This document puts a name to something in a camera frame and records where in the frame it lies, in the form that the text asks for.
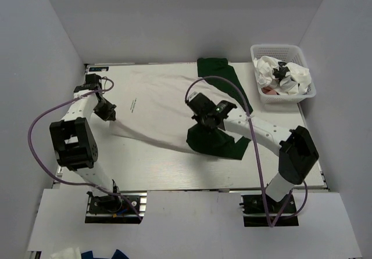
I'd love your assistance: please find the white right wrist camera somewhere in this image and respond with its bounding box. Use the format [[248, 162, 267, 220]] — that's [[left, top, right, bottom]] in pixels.
[[185, 91, 198, 104]]

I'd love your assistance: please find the blue cloth at bottom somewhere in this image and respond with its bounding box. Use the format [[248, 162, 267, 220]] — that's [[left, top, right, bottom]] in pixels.
[[81, 249, 129, 259]]

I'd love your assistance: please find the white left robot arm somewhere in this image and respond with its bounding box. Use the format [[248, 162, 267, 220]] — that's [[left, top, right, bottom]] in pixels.
[[49, 73, 123, 212]]

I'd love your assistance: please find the white green Charlie Brown shirt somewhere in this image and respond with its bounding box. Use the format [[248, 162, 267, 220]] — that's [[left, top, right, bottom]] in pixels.
[[109, 58, 250, 160]]

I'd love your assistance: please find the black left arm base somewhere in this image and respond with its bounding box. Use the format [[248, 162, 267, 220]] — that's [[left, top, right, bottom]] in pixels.
[[85, 192, 147, 224]]

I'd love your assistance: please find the small label sticker on table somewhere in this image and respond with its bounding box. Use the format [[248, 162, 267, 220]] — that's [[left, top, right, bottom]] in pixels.
[[88, 67, 109, 72]]

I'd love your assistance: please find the pink t shirt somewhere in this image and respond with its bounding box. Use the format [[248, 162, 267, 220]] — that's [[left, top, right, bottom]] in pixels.
[[262, 87, 278, 95]]

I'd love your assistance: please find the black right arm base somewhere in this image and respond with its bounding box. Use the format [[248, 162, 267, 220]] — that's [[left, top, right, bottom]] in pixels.
[[239, 194, 299, 228]]

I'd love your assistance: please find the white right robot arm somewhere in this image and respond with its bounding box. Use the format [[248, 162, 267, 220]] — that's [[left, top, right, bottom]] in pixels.
[[185, 92, 319, 212]]

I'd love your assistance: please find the white t shirt black print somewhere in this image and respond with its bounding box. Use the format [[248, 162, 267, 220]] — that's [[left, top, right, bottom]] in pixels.
[[253, 56, 312, 96]]

